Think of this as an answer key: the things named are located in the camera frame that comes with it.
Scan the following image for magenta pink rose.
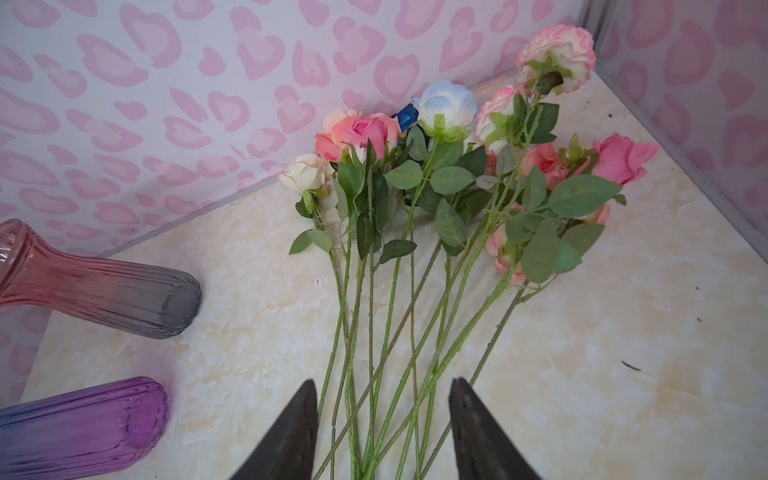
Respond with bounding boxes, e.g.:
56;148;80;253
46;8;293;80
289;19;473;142
333;114;399;479

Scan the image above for small pink rose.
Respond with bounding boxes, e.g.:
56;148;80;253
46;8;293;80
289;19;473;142
486;144;611;285

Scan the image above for purple blue glass vase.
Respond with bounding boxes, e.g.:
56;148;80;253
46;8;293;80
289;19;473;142
1;376;170;479

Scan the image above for cream rose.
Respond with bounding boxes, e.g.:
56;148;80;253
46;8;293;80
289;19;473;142
278;152;361;480

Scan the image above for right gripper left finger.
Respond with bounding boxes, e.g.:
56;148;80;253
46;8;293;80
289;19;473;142
231;379;319;480

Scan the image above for coral pink rose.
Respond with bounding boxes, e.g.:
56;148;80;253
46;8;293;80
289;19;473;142
315;109;366;479

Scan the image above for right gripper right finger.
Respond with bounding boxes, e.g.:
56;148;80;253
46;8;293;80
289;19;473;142
449;378;540;480

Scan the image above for red grey glass vase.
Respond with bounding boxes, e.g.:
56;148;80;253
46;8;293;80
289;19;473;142
1;219;202;339

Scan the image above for hot pink rose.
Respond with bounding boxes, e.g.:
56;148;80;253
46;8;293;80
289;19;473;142
419;133;660;480

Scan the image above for pink white rose with bud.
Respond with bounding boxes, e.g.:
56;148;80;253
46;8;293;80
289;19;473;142
379;25;621;473

